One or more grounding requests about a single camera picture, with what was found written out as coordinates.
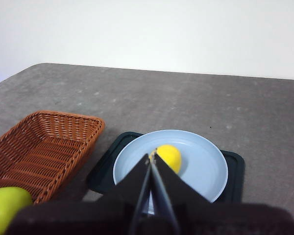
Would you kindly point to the brown wicker basket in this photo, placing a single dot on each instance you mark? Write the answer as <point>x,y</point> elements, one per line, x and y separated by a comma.
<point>51,151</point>

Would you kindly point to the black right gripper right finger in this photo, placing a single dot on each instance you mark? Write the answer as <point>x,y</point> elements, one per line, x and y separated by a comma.
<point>210,218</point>

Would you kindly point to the yellow lemon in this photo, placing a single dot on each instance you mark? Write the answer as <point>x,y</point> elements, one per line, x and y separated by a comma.
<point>170,156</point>

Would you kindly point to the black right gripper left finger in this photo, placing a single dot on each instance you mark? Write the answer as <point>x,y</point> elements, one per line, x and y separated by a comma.
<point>100,215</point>

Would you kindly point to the light blue round plate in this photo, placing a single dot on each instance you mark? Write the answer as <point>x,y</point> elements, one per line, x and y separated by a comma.
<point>201,166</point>

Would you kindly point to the black rectangular tray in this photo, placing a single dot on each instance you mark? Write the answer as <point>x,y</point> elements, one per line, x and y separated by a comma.
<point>235,176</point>

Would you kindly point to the green apple with stem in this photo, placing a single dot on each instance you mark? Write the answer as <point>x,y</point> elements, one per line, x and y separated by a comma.
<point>5,208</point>

